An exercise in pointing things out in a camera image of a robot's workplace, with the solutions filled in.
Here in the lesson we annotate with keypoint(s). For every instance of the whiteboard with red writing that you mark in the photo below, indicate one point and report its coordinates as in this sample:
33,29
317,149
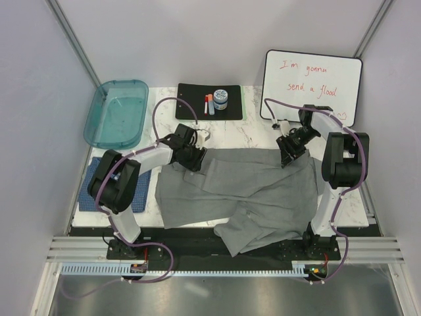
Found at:
311,79

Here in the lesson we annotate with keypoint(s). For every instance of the small blue lidded jar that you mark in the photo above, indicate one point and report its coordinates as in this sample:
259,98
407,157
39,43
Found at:
220,99

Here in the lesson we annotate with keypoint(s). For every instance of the white slotted cable duct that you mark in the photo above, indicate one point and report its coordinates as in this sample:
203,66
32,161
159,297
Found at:
128,269

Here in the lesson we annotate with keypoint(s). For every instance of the aluminium frame rail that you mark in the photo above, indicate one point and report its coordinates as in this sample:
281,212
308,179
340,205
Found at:
93,249

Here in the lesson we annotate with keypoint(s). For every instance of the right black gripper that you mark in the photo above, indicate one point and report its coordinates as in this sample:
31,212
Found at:
287,151

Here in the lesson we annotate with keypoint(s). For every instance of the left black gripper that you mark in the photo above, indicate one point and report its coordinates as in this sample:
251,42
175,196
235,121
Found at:
195,164

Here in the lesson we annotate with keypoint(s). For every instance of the grey long sleeve shirt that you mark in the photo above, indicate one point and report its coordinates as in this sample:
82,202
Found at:
262,201

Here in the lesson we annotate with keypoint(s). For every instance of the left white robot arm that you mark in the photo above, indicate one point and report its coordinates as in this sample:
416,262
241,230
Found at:
114,182

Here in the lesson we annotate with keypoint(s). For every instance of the teal plastic bin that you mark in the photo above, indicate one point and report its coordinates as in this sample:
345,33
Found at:
117,114

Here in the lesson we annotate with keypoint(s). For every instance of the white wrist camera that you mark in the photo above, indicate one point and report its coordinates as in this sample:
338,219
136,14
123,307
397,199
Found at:
202,137
283,126

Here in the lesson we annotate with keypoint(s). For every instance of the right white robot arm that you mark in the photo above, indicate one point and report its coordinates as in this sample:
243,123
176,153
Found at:
344,165

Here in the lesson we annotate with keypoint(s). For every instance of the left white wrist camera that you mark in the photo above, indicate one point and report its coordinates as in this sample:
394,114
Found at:
202,137

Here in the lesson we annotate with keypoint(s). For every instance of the folded blue checked shirt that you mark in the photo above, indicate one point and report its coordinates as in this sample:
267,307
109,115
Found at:
86,202

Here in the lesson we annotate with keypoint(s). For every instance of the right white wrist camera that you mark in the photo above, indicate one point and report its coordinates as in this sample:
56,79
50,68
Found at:
283,126

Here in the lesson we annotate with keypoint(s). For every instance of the black clipboard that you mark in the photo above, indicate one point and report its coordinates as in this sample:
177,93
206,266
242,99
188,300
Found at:
183,112

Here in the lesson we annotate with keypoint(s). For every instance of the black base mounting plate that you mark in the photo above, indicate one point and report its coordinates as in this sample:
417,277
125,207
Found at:
200,248

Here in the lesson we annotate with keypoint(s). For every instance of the red whiteboard marker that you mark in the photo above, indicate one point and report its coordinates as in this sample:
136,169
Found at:
206,106

